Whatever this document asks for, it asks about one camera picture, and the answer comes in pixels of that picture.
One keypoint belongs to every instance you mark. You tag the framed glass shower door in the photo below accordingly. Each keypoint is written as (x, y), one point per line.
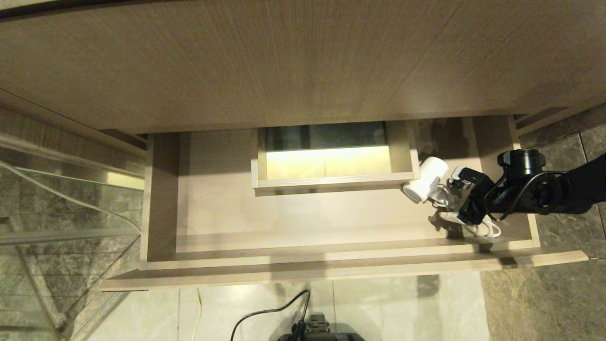
(47, 260)

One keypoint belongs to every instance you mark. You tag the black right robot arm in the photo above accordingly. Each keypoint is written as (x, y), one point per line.
(568, 189)

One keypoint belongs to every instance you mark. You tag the beige wooden vanity cabinet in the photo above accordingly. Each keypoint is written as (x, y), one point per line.
(284, 57)

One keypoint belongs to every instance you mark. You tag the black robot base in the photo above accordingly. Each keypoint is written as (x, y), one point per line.
(322, 331)

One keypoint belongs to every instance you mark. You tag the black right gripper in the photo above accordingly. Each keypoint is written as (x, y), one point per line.
(476, 206)

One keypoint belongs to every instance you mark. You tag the beige wooden drawer front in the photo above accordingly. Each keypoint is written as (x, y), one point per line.
(331, 213)

